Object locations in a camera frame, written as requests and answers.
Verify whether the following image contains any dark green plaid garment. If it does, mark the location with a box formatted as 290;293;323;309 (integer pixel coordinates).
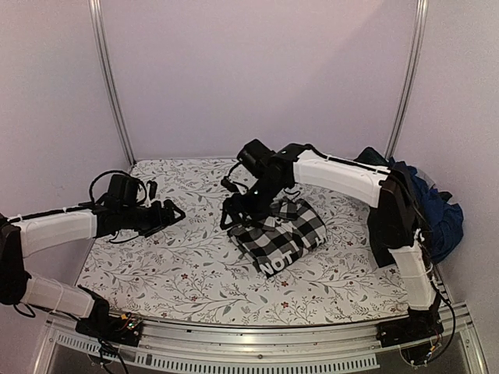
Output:
354;146;395;268

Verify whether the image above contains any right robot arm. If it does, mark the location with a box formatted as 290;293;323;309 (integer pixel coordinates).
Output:
220;139;441;340

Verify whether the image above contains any left aluminium frame post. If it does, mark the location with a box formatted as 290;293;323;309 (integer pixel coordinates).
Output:
88;0;136;166

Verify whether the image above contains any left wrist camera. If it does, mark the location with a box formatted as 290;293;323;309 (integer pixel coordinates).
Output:
146;180;157;203

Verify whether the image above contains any right aluminium frame post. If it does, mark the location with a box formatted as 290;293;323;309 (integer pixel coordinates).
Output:
384;0;429;158

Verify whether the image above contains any blue garment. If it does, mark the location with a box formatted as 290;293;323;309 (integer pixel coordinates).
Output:
377;159;464;264

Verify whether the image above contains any floral patterned table mat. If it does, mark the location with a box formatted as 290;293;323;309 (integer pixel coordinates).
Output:
78;159;403;326

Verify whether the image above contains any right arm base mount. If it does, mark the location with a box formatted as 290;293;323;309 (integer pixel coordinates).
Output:
376;312;444;348

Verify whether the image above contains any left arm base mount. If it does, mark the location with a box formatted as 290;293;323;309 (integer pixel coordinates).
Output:
76;312;143;347

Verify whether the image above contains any black white checkered shirt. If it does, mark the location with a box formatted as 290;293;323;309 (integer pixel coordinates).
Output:
228;197;327;278

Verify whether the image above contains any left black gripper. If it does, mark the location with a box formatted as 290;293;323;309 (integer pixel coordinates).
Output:
120;199;186;238

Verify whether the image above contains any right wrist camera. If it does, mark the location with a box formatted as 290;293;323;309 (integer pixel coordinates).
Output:
221;175;246;193

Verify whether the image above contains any front aluminium rail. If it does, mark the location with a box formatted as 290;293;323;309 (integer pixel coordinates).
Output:
34;303;491;373

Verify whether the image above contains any aluminium frame post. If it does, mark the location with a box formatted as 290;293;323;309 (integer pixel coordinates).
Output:
88;0;136;166
384;0;429;158

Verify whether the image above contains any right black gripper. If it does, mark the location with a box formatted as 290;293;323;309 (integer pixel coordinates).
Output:
221;174;288;228

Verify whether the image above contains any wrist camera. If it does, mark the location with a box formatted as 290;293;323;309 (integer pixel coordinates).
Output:
146;180;157;203
221;175;246;193

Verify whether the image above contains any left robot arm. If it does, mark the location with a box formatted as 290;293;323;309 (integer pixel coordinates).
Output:
1;170;186;338

